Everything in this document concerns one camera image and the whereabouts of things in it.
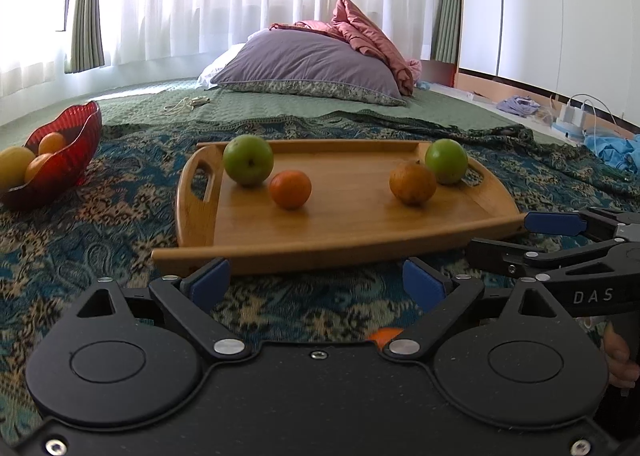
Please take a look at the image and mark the green striped curtain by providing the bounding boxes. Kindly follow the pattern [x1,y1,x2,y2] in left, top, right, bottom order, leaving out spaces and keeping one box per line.
[63,0,105,74]
[431,0,462,64]

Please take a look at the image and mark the wooden serving tray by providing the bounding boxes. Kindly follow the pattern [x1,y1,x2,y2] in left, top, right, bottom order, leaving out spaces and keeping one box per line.
[152,139,524,276]

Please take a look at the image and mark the green quilted bedspread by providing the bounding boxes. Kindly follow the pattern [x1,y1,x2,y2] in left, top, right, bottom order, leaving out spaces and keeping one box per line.
[0,78,566,147]

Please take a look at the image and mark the wooden bed frame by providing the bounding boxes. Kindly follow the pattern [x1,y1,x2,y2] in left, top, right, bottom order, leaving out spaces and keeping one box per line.
[418,59,637,140]

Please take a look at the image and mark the pink crumpled duvet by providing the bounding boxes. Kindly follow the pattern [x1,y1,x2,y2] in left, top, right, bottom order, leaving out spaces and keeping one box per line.
[269,0,422,96]

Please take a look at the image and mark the green striped curtain right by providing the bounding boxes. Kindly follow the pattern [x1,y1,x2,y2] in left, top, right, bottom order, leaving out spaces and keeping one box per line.
[431,0,462,64]

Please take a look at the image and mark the orange in bowl upper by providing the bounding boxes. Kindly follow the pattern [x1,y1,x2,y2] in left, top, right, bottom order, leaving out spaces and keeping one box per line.
[38,132,67,156]

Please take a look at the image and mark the orange in bowl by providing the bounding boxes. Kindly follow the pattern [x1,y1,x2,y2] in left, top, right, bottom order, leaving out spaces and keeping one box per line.
[38,132,67,156]
[24,153,52,184]

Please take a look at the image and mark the white cable on bed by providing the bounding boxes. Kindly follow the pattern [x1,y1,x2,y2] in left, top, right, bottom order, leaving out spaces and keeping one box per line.
[162,96,212,115]

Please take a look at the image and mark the orange in bowl lower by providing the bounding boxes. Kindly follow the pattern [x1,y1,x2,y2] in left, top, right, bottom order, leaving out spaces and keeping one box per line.
[24,153,52,184]

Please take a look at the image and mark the red glass fruit bowl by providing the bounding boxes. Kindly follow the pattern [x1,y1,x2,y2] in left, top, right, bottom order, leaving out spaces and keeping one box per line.
[1,101,102,211]

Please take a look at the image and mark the right hand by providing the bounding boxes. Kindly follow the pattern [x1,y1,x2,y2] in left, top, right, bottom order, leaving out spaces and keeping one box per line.
[601,321,640,389]

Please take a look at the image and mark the small green apple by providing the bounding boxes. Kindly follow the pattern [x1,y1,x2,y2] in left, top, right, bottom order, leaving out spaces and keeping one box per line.
[222,135,273,186]

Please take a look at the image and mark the green striped curtain left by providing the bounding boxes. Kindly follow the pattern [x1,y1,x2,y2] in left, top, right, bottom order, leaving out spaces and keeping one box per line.
[63,0,105,74]

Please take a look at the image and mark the blue cloth on floor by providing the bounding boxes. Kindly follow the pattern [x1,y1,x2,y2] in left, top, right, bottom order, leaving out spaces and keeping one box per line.
[496,96,540,118]

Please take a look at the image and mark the white charger box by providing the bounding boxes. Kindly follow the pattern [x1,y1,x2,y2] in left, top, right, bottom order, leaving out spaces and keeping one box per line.
[551,93,617,141]

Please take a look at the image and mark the purple pillow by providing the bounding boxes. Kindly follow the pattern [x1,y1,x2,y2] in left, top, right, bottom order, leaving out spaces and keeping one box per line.
[208,29,405,107]

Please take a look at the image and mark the blue paisley blanket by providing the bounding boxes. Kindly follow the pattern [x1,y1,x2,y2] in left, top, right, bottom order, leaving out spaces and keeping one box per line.
[1,110,639,444]

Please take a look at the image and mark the yellow lemon in bowl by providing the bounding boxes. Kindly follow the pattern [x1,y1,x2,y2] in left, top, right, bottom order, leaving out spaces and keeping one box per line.
[0,146,36,195]

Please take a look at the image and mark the large brownish orange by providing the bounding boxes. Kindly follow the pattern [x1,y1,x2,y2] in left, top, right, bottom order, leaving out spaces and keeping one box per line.
[388,162,437,207]

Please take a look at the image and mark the large green apple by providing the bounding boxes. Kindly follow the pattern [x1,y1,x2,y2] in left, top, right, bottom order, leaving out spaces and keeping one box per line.
[424,138,469,185]

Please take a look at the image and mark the light blue cloth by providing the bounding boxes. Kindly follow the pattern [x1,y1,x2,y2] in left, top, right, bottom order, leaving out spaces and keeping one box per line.
[584,134,640,174]

